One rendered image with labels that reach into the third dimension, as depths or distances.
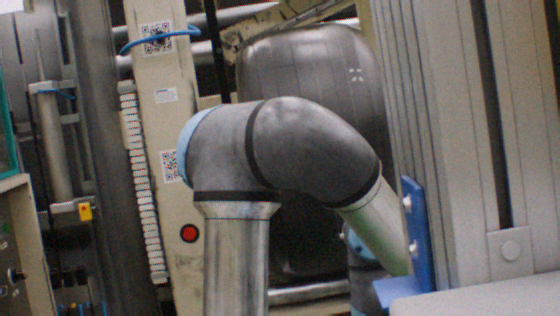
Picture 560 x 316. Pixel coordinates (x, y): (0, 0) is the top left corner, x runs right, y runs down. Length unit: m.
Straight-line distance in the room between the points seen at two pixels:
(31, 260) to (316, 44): 0.76
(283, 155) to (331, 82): 0.65
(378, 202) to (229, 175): 0.19
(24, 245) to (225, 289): 0.74
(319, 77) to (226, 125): 0.61
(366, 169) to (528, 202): 0.47
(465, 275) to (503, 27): 0.15
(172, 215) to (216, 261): 0.77
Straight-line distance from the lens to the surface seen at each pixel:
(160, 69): 1.69
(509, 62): 0.45
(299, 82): 1.52
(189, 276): 1.74
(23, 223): 1.59
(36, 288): 1.62
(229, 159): 0.92
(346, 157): 0.89
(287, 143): 0.87
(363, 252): 1.18
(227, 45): 2.08
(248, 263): 0.94
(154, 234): 1.74
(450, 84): 0.44
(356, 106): 1.50
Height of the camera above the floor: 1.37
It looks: 5 degrees down
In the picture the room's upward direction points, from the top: 9 degrees counter-clockwise
